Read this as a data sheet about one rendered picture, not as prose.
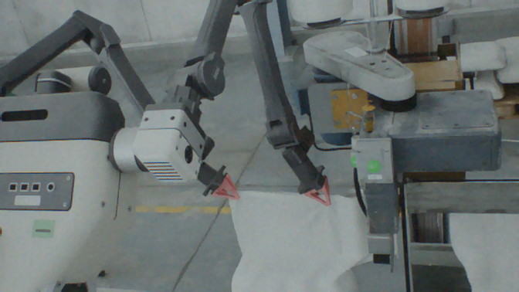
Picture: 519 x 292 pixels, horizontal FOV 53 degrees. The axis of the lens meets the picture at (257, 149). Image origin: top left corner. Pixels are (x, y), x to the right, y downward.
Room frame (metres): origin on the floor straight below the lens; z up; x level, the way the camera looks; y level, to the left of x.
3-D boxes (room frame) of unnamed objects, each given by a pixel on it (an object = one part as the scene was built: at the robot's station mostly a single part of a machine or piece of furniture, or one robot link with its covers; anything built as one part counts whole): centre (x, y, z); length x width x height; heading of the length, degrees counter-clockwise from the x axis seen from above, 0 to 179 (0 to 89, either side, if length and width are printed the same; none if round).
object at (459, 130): (1.10, -0.41, 1.21); 0.30 x 0.25 x 0.30; 69
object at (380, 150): (1.01, -0.25, 1.29); 0.08 x 0.05 x 0.09; 69
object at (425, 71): (1.43, -0.50, 1.18); 0.34 x 0.25 x 0.31; 159
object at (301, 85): (1.54, -0.18, 1.25); 0.10 x 0.08 x 0.12; 4
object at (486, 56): (3.78, -1.65, 0.44); 0.66 x 0.42 x 0.14; 65
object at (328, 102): (1.44, -0.32, 1.23); 0.28 x 0.07 x 0.16; 69
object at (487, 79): (3.79, -1.64, 0.20); 0.67 x 0.44 x 0.15; 69
